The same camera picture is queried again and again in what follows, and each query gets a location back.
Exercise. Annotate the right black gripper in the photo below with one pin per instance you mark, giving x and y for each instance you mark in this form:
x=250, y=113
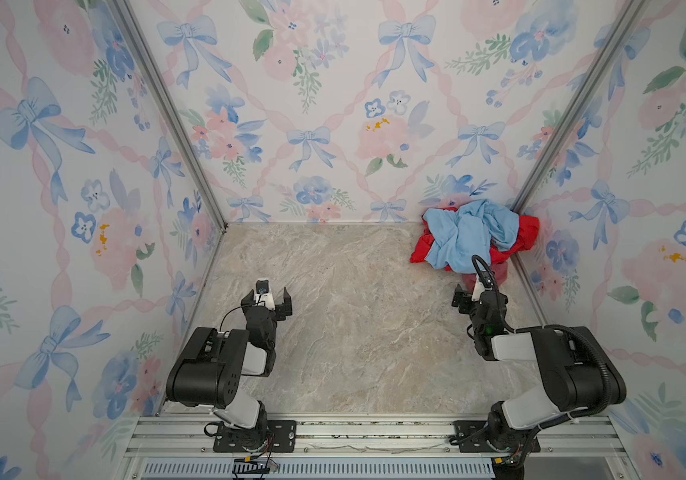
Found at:
x=465, y=299

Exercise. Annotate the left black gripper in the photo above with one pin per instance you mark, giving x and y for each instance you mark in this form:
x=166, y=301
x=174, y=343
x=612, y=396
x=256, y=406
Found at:
x=282, y=309

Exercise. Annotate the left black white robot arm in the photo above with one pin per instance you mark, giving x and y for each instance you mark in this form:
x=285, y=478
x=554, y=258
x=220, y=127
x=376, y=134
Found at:
x=209, y=369

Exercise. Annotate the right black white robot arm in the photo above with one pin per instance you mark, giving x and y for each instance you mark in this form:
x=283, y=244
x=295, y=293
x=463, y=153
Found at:
x=576, y=378

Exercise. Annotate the light blue cloth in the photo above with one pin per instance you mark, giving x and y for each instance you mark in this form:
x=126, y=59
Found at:
x=471, y=229

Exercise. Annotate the bright red cloth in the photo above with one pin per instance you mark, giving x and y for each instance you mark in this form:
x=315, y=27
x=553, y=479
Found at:
x=527, y=234

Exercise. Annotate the white ventilation grille strip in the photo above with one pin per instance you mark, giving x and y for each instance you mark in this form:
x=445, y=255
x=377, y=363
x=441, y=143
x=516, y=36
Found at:
x=320, y=468

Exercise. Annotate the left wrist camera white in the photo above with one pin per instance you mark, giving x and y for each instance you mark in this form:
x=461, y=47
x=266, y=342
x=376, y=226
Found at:
x=263, y=294

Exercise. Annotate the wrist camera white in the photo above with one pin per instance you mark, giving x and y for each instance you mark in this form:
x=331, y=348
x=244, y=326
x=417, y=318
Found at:
x=480, y=286
x=263, y=294

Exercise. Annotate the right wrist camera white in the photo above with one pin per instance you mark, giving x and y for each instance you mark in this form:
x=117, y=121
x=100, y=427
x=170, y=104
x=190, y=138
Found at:
x=480, y=286

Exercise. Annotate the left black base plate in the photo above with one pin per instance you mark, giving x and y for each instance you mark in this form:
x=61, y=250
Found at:
x=272, y=436

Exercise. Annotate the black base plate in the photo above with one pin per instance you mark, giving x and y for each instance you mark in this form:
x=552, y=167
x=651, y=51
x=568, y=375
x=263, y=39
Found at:
x=272, y=436
x=475, y=436

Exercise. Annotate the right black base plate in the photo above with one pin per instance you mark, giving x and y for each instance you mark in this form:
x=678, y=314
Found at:
x=475, y=436

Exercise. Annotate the aluminium rail frame front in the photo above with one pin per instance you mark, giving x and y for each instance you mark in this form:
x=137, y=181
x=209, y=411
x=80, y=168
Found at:
x=589, y=449

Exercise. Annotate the right aluminium corner post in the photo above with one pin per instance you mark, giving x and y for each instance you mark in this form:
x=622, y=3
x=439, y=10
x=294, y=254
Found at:
x=601, y=65

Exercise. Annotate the aluminium corner post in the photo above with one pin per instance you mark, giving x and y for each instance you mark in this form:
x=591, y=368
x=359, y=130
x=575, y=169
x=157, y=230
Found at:
x=127, y=23
x=601, y=65

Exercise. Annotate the left aluminium corner post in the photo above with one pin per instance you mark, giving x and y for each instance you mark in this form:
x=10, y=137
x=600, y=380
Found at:
x=127, y=23

